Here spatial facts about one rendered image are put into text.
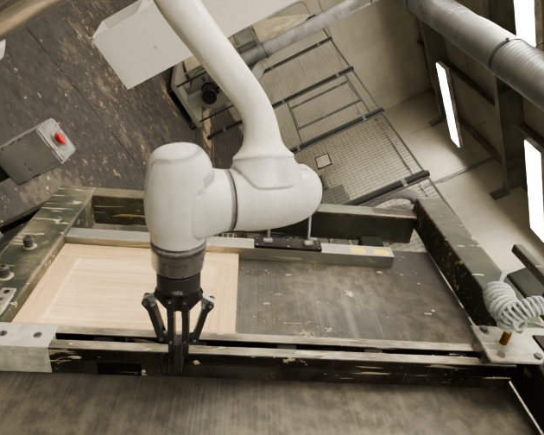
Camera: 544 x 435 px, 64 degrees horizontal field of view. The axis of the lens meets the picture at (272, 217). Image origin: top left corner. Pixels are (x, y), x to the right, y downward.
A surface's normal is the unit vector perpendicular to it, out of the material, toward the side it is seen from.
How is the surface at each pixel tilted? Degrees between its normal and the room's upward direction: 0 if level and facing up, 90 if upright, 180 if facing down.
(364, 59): 90
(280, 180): 57
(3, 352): 90
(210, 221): 74
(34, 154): 90
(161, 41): 90
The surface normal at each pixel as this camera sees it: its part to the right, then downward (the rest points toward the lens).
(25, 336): 0.10, -0.87
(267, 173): 0.28, -0.08
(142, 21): 0.12, 0.63
